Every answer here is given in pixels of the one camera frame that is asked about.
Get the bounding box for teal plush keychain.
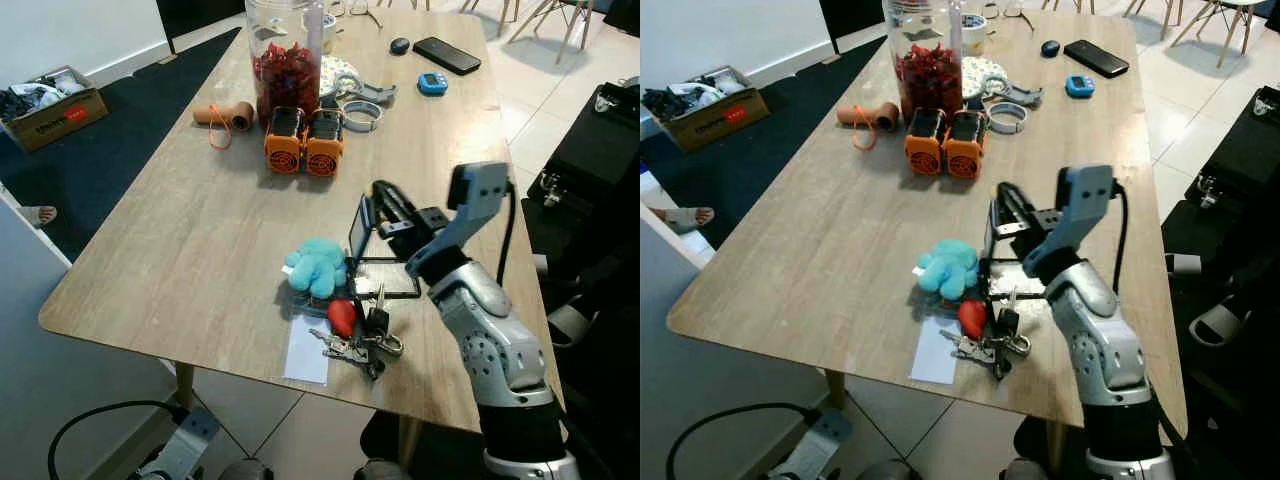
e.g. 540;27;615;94
915;240;981;302
284;238;348;300

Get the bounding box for red key fob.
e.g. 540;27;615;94
957;300;989;342
327;298;358;340

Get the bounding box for silver key bunch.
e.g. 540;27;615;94
308;325;406;382
940;328;1032;382

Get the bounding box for grey plastic clamp tool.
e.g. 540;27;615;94
982;80;1044;109
335;78;398;107

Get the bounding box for white patterned plate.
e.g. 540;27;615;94
320;55;361;99
962;57;1006;100

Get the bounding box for white card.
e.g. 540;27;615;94
283;315;331;386
910;318;959;386

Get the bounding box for black smartphone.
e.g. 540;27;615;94
413;37;482;76
1063;39;1131;78

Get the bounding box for clear jar with red lid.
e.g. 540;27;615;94
883;0;963;127
245;0;324;127

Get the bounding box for brown cardboard tube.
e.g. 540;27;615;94
837;103;901;134
193;101;255;132

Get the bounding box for black hard case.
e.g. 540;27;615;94
540;80;641;217
1185;85;1280;217

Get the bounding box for dark blue carpet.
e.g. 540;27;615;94
0;28;241;263
640;38;863;257

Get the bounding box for white partition board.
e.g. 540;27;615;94
640;205;831;480
0;185;191;480

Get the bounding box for brown cardboard box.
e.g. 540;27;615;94
640;66;771;154
0;66;109;153

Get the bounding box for black rectangular strap loop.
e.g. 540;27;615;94
985;258;1051;299
350;256;423;300

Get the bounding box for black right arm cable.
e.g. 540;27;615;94
1108;180;1132;293
494;183;519;289

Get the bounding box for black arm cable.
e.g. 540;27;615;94
494;183;519;289
48;400;193;480
668;403;823;480
1108;180;1132;293

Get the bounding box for white ring band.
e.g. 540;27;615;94
985;102;1029;134
340;100;384;132

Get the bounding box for thin frame eyeglasses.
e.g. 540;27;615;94
330;0;386;29
975;0;1036;31

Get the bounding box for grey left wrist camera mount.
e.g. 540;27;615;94
793;408;855;480
150;408;222;480

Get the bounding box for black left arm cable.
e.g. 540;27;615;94
48;400;193;480
668;403;823;480

